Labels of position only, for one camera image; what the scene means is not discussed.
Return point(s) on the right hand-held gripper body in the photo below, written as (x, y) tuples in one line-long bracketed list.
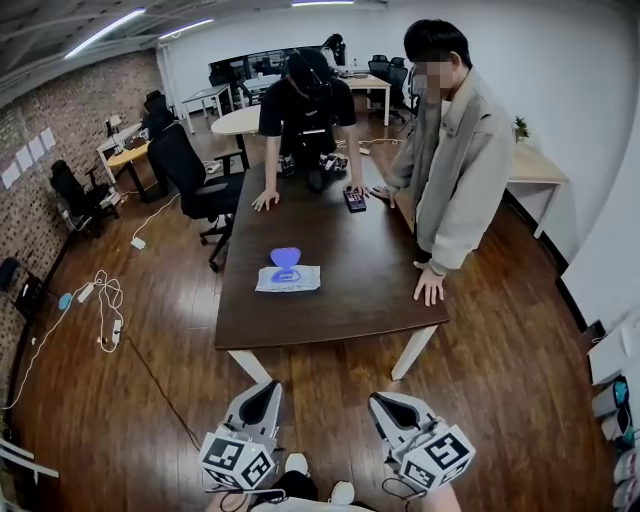
[(440, 455)]

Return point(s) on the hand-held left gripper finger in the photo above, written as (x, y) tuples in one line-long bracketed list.
[(235, 407), (277, 415)]

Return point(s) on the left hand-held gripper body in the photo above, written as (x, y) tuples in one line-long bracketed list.
[(225, 457)]

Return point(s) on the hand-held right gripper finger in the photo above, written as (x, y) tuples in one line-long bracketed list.
[(415, 406), (387, 425)]

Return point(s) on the white wet wipe pack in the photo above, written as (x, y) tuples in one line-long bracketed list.
[(307, 280)]

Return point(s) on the blue plastic lid flap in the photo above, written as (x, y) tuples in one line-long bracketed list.
[(286, 256)]

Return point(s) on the person's right forearm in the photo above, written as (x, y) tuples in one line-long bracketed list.
[(445, 500)]

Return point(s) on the person's left forearm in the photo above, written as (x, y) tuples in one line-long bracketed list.
[(215, 502)]

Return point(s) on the white table leg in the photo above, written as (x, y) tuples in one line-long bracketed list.
[(412, 352), (247, 365)]

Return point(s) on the person's left white shoe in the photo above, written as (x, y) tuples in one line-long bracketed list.
[(296, 462)]

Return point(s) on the person's white shoe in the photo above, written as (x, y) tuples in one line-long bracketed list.
[(296, 462), (342, 492)]

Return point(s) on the person's black trousers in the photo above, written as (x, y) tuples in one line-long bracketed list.
[(295, 487)]

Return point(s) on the person's right white shoe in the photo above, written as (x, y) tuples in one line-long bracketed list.
[(342, 492)]

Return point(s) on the person's white shirt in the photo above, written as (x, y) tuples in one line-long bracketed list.
[(320, 507)]

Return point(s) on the white power strip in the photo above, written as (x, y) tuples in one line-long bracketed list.
[(85, 292), (214, 166), (116, 331), (138, 243)]

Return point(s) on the white sneaker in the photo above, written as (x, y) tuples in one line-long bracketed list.
[(617, 425), (610, 397), (627, 466), (627, 495)]

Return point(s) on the blue face mask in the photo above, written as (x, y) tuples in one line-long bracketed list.
[(65, 300)]

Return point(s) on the white cabinet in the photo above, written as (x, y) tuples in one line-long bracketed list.
[(615, 350)]

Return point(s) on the black smartphone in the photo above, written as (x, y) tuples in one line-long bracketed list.
[(355, 200)]

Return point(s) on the black rounded device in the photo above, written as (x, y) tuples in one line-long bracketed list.
[(316, 181)]

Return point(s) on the tall black office chair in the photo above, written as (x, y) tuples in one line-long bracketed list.
[(175, 160)]

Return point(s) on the black folding chair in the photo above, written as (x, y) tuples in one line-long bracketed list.
[(10, 270)]

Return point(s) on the beige table white legs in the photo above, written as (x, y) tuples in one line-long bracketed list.
[(535, 170)]

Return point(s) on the yellow round table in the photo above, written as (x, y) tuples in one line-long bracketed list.
[(125, 157)]

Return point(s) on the pale oval table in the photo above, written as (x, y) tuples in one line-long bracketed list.
[(235, 120)]

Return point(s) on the white office desk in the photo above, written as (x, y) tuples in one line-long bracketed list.
[(117, 137), (207, 92)]

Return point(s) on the small potted plant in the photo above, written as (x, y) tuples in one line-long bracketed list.
[(521, 127)]

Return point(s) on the white paper sheet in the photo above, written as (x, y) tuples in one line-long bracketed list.
[(36, 148), (23, 158), (47, 138), (10, 176)]

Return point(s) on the wooden top table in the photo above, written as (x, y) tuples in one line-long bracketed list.
[(367, 82)]

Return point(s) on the ceiling tube light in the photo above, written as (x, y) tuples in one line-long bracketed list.
[(105, 31), (325, 3), (187, 28)]

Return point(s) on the white metal frame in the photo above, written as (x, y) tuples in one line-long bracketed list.
[(20, 452)]

